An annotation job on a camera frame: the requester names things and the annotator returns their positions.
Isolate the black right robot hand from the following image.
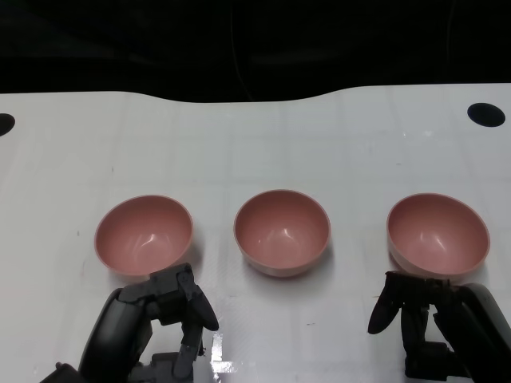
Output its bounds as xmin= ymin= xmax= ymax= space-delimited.
xmin=366 ymin=270 xmax=511 ymax=383

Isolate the clear shiny tape strip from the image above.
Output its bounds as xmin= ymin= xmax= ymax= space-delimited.
xmin=210 ymin=333 xmax=240 ymax=374

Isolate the black backdrop cloth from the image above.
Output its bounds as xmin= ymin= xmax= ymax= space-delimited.
xmin=0 ymin=0 xmax=511 ymax=103

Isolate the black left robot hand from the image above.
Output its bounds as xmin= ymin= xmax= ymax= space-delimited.
xmin=78 ymin=262 xmax=220 ymax=383

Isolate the pink plastic bowl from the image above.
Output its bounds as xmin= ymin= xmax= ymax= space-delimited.
xmin=386 ymin=192 xmax=491 ymax=285
xmin=93 ymin=194 xmax=195 ymax=277
xmin=233 ymin=189 xmax=331 ymax=279

